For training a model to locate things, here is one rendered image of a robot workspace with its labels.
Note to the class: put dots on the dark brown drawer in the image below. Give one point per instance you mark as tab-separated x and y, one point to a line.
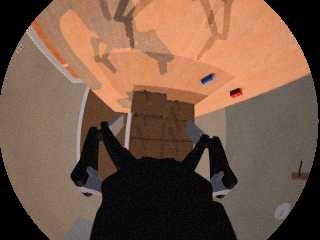
150	149
140	107
171	150
153	131
173	131
173	110

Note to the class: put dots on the blue battery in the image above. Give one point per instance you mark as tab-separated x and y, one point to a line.
208	79

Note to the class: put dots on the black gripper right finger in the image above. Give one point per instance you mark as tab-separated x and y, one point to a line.
221	175

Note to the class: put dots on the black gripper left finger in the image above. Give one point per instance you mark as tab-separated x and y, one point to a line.
85	174

